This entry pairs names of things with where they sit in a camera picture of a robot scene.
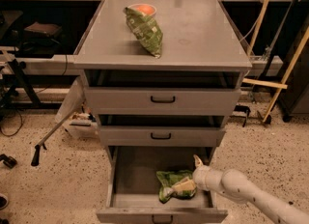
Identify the black table leg frame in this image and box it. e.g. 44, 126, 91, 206
2, 50, 42, 108

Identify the grey drawer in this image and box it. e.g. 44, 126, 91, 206
97, 147, 228, 224
98, 115, 225, 147
85, 70, 240, 116

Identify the black shoe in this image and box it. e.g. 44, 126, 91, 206
0, 193, 9, 210

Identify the grey middle drawer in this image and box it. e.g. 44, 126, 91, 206
98, 115, 225, 147

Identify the grey top drawer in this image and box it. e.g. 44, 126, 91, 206
85, 70, 240, 116

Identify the grey drawer cabinet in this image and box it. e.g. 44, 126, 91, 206
72, 0, 253, 164

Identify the grey bottom drawer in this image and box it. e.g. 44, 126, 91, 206
97, 147, 228, 224

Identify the clear plastic bag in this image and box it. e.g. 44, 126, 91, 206
55, 77, 85, 123

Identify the black floor clamp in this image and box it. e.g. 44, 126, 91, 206
0, 154, 17, 169

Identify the green rice chip bag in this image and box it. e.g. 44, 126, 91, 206
156, 170, 197, 204

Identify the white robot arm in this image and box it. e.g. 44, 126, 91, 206
172, 154, 309, 224

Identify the wooden easel frame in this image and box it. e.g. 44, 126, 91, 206
243, 0, 309, 126

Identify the dark box on shelf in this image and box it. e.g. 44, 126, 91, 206
24, 22, 62, 38

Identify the green chip bag on counter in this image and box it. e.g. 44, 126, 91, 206
124, 7, 163, 58

